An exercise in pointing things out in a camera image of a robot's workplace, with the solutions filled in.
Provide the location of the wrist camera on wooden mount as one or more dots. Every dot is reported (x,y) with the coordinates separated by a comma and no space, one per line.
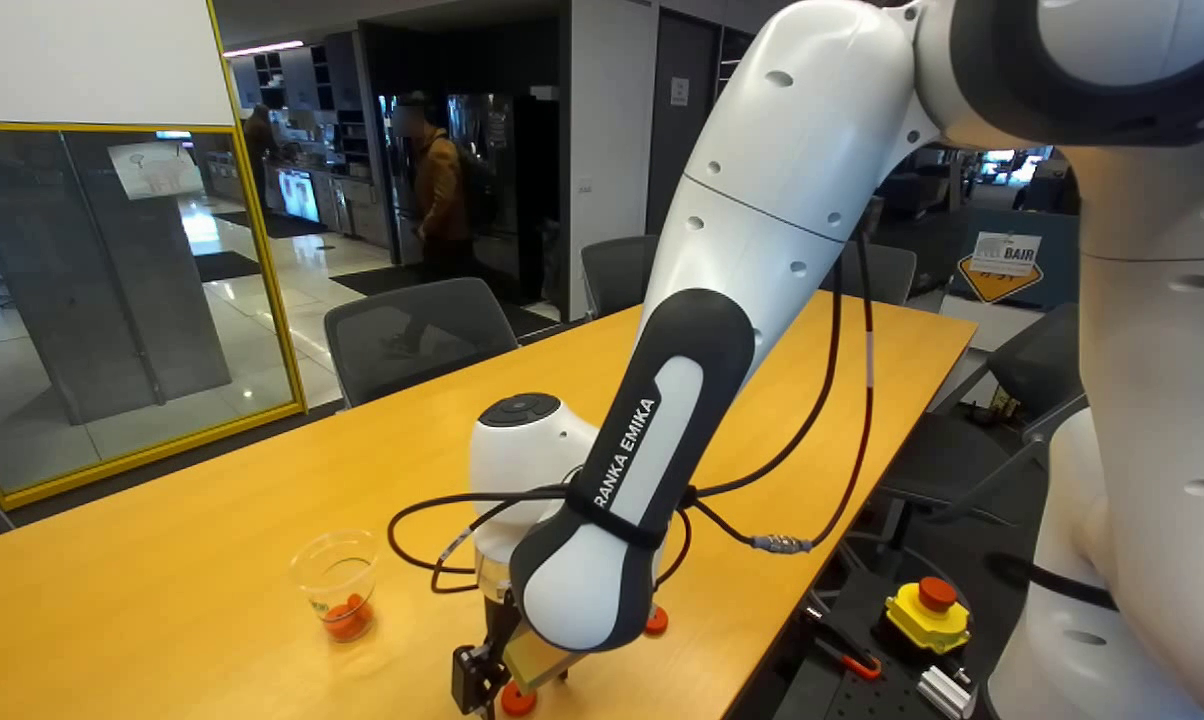
(534,660)

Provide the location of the red ring edge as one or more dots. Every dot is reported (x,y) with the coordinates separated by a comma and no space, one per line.
(656,620)

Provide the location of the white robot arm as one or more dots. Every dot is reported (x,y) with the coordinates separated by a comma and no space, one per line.
(827,101)

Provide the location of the person in orange jacket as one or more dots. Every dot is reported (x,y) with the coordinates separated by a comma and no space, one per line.
(439,185)

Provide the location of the grey office chair left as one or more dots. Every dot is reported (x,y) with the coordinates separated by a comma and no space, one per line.
(876,271)

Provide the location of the grey office chair far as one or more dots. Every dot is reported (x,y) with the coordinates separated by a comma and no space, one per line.
(415,332)

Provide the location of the yellow red emergency stop button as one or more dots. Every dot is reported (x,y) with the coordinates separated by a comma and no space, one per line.
(928,615)

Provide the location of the red handled screwdriver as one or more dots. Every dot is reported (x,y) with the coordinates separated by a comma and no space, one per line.
(857,665)

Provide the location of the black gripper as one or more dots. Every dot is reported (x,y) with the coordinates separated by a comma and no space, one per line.
(477,668)

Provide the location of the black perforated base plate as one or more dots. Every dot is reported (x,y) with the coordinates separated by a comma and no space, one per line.
(844,606)

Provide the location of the grey office chair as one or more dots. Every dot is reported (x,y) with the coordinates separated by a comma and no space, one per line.
(876,271)
(415,332)

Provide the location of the clear plastic cup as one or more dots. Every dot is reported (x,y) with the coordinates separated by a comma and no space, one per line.
(339,577)

